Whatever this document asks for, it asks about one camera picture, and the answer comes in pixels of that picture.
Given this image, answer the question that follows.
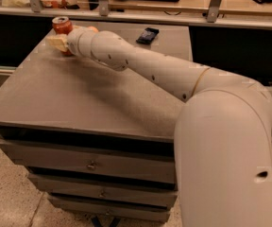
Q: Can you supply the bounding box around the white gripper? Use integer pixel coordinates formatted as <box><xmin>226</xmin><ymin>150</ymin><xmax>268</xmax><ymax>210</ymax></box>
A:
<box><xmin>46</xmin><ymin>27</ymin><xmax>95</xmax><ymax>58</ymax></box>

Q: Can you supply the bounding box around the red coke can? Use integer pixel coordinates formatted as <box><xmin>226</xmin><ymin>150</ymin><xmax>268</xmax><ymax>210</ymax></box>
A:
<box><xmin>52</xmin><ymin>16</ymin><xmax>73</xmax><ymax>56</ymax></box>

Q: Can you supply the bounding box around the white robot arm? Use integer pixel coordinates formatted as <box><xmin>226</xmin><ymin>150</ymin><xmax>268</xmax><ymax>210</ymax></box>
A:
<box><xmin>47</xmin><ymin>27</ymin><xmax>272</xmax><ymax>227</ymax></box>

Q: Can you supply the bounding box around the orange fruit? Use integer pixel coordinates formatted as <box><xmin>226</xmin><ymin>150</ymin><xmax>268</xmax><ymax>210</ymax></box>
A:
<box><xmin>88</xmin><ymin>26</ymin><xmax>99</xmax><ymax>33</ymax></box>

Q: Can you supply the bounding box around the dark snack bar wrapper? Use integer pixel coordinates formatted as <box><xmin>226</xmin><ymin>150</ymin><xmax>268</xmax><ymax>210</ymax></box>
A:
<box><xmin>136</xmin><ymin>27</ymin><xmax>159</xmax><ymax>44</ymax></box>

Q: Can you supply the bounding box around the grey drawer cabinet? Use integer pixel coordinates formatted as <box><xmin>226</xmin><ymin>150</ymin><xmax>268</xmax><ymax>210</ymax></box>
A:
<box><xmin>0</xmin><ymin>20</ymin><xmax>195</xmax><ymax>224</ymax></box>

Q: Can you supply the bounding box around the middle grey drawer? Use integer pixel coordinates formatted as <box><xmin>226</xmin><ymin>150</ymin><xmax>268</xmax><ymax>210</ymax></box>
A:
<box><xmin>28</xmin><ymin>173</ymin><xmax>177</xmax><ymax>209</ymax></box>

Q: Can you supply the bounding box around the grey drawer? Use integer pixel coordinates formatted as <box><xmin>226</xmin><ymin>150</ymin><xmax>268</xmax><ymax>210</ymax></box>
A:
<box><xmin>0</xmin><ymin>140</ymin><xmax>176</xmax><ymax>183</ymax></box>
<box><xmin>48</xmin><ymin>195</ymin><xmax>170</xmax><ymax>222</ymax></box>
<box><xmin>28</xmin><ymin>173</ymin><xmax>177</xmax><ymax>209</ymax></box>

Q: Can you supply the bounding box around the top grey drawer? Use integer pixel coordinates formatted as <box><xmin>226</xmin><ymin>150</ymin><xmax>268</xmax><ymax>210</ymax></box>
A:
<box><xmin>0</xmin><ymin>140</ymin><xmax>176</xmax><ymax>183</ymax></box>

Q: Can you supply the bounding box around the grey metal railing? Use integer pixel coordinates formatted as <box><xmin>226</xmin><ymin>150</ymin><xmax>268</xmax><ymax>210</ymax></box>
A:
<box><xmin>0</xmin><ymin>0</ymin><xmax>272</xmax><ymax>30</ymax></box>

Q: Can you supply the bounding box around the bottom grey drawer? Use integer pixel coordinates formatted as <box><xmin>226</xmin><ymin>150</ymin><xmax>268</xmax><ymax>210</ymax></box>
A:
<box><xmin>48</xmin><ymin>195</ymin><xmax>170</xmax><ymax>222</ymax></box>

